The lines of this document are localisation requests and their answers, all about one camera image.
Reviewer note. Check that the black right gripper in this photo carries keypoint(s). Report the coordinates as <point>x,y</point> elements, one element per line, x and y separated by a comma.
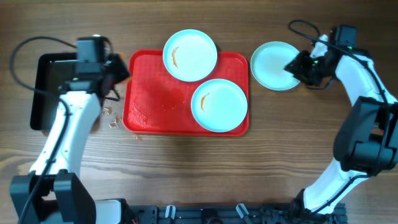
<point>297,69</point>

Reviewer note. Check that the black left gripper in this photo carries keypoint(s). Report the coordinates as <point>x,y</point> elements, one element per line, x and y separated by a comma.
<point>117,61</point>

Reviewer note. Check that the orange green scrub sponge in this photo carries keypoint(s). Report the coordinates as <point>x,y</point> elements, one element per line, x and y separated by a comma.
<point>122,74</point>

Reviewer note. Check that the pale green plate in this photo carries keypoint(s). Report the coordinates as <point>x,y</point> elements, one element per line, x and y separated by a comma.
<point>190,55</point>
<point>268,62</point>
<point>219,105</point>

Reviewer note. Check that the pale green plate top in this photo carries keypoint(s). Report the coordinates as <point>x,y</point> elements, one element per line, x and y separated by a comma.
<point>190,55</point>

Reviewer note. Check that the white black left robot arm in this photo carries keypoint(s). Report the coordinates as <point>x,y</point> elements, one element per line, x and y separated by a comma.
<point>52,191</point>

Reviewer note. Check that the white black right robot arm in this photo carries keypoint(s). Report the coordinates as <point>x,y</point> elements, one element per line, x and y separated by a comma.
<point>366,143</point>

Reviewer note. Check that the red plastic tray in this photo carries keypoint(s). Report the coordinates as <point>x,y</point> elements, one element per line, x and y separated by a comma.
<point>157,103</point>

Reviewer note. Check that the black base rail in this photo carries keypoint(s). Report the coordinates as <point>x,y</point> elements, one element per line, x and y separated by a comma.
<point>277,213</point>

